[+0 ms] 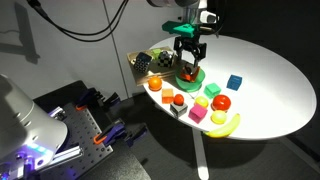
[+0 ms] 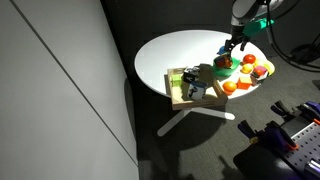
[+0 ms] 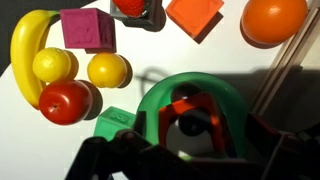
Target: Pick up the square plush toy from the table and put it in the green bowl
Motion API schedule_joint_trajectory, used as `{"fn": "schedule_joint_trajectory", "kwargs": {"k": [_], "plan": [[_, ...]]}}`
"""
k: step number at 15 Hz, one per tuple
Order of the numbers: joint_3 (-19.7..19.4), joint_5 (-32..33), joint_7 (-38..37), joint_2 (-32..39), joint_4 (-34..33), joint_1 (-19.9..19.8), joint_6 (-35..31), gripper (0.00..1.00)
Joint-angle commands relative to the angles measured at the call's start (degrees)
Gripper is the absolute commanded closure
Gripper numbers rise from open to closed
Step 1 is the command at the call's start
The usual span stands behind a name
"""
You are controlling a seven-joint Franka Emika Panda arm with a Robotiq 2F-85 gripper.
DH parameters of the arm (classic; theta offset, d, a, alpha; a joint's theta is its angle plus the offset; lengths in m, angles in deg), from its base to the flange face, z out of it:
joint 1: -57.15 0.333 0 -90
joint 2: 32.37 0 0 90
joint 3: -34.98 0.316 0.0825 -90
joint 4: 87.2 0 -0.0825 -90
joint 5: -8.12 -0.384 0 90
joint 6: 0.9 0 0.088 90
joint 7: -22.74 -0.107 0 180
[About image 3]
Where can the blue-green foam cube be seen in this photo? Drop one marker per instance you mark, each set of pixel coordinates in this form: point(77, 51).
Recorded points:
point(111, 123)

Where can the orange foam cube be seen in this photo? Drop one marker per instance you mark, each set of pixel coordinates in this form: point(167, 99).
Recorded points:
point(195, 15)

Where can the yellow toy lemon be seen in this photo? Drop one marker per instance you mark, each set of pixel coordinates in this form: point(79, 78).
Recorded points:
point(51, 65)

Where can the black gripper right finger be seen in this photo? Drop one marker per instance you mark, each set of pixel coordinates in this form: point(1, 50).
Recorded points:
point(266, 146)

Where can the orange toy fruit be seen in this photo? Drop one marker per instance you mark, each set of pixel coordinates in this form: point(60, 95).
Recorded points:
point(273, 20)

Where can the green plastic bowl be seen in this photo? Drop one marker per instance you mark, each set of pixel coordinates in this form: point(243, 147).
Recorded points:
point(230, 103)

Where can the yellow toy orange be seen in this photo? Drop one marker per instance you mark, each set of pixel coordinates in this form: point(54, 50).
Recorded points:
point(106, 70)

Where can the red toy tomato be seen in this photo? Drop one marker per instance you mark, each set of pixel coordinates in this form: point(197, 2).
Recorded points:
point(65, 102)

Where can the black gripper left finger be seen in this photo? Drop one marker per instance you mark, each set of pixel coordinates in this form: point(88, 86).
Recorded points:
point(110, 153)

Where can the pink foam cube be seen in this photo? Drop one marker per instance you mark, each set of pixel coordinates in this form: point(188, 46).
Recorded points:
point(86, 29)

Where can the yellow toy banana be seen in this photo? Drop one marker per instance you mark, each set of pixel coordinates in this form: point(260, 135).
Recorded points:
point(23, 56)

